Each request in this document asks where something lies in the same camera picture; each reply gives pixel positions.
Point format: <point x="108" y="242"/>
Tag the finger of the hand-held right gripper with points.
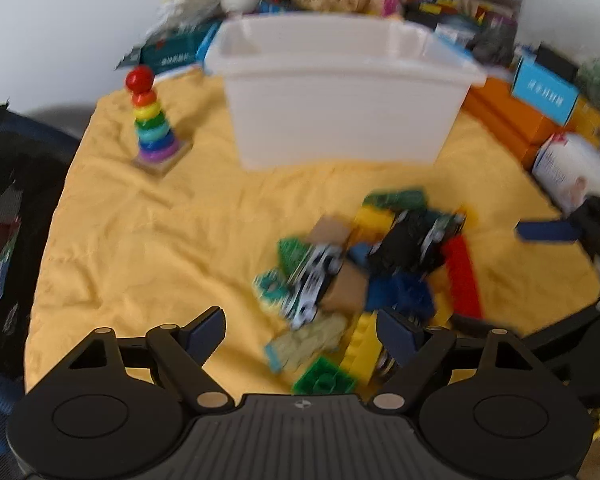
<point x="545" y="230"/>
<point x="565" y="325"/>

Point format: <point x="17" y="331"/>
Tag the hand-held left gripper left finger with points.
<point x="207" y="329"/>

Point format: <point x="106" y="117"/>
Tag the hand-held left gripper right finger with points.
<point x="395" y="336"/>

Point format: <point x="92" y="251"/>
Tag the large yellow toy brick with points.
<point x="362" y="347"/>

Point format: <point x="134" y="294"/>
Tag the tan wooden block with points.
<point x="347" y="290"/>
<point x="330" y="231"/>

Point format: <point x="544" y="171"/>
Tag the teal patterned block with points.
<point x="269" y="289"/>

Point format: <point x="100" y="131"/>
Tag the green toy brick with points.
<point x="325" y="379"/>

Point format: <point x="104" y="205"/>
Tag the pale green rubber toy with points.
<point x="307" y="342"/>

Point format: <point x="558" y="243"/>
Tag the blue wooden block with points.
<point x="360" y="255"/>

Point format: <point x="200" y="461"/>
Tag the long red toy brick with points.
<point x="462" y="277"/>

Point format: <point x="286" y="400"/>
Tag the white and black toy car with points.
<point x="312" y="282"/>

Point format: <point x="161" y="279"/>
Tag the green arch block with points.
<point x="290" y="254"/>

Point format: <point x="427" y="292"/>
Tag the green toy car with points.
<point x="395" y="200"/>

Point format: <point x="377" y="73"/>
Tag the white plastic bin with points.
<point x="340" y="95"/>

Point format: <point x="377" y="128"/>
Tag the white pack with red print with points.
<point x="570" y="167"/>

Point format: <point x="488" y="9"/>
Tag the orange box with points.
<point x="500" y="132"/>
<point x="520" y="115"/>

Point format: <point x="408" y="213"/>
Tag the yellow cloth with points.
<point x="145" y="240"/>

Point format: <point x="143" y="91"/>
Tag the yellow box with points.
<point x="595" y="120"/>

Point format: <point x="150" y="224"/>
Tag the blue box with white print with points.
<point x="545" y="89"/>

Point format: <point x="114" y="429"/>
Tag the black box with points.
<point x="557" y="60"/>

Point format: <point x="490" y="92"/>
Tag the dark grey cloth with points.
<point x="492" y="45"/>

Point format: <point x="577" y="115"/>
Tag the light blue box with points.
<point x="455" y="42"/>

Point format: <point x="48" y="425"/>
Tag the black office chair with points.
<point x="10" y="210"/>

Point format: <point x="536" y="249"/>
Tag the teal box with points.
<point x="175" y="50"/>

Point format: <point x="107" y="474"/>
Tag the blue and white box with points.
<point x="207" y="42"/>

